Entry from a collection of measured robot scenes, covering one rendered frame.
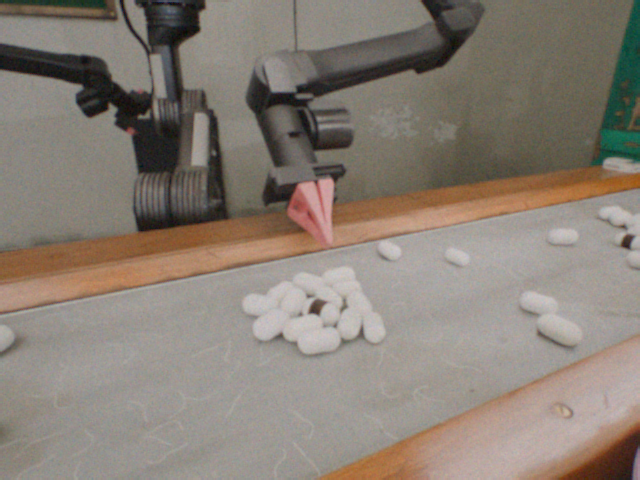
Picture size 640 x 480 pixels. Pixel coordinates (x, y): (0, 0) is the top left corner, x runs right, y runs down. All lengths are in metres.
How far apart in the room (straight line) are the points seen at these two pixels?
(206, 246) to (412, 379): 0.29
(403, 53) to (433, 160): 2.27
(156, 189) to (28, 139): 1.78
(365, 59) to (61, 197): 2.06
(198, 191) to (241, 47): 1.75
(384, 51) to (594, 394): 0.56
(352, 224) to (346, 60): 0.25
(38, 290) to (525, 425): 0.44
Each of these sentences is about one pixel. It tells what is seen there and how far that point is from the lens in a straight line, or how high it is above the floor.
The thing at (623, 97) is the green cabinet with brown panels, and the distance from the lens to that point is 1.15.
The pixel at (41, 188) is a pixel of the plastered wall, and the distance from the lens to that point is 2.52.
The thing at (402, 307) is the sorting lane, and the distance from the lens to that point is 0.41.
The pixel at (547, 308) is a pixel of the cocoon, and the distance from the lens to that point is 0.43.
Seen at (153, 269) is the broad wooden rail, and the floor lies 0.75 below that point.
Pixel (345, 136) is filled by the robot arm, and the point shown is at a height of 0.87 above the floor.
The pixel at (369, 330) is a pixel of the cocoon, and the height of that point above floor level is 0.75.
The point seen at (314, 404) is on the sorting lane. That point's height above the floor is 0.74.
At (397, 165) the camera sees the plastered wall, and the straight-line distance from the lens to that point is 2.83.
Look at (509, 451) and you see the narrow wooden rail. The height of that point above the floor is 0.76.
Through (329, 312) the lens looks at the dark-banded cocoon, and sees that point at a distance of 0.36.
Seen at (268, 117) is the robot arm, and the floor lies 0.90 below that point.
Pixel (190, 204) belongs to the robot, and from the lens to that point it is 0.72.
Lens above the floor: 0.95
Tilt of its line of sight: 23 degrees down
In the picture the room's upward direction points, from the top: straight up
